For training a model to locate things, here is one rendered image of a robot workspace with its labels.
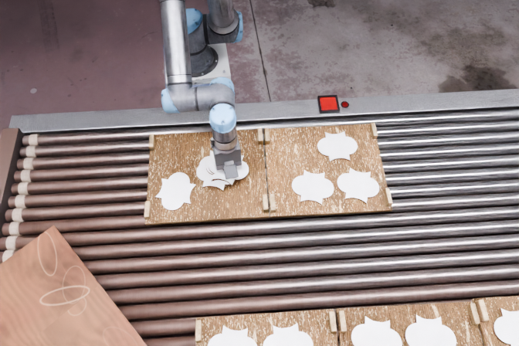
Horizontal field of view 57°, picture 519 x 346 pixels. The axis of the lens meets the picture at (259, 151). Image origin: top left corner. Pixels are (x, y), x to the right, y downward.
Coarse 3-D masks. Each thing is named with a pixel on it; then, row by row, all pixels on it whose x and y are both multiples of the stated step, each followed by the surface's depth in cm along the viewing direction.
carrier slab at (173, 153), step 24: (168, 144) 171; (192, 144) 171; (240, 144) 171; (168, 168) 166; (192, 168) 166; (264, 168) 166; (192, 192) 162; (216, 192) 162; (240, 192) 162; (264, 192) 162; (168, 216) 157; (192, 216) 157; (216, 216) 157; (240, 216) 157; (264, 216) 157
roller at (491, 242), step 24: (432, 240) 155; (456, 240) 155; (480, 240) 154; (504, 240) 154; (96, 264) 150; (120, 264) 150; (144, 264) 150; (168, 264) 151; (192, 264) 151; (216, 264) 152; (240, 264) 152
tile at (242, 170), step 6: (210, 162) 164; (210, 168) 162; (216, 168) 162; (240, 168) 162; (246, 168) 162; (216, 174) 161; (222, 174) 161; (240, 174) 161; (246, 174) 161; (222, 180) 161; (228, 180) 160; (234, 180) 161
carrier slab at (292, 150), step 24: (288, 144) 171; (312, 144) 171; (360, 144) 171; (288, 168) 166; (312, 168) 166; (336, 168) 166; (360, 168) 166; (288, 192) 162; (336, 192) 162; (288, 216) 158
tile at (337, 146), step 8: (328, 136) 172; (336, 136) 172; (344, 136) 172; (320, 144) 170; (328, 144) 170; (336, 144) 170; (344, 144) 170; (352, 144) 170; (320, 152) 169; (328, 152) 169; (336, 152) 169; (344, 152) 169; (352, 152) 169
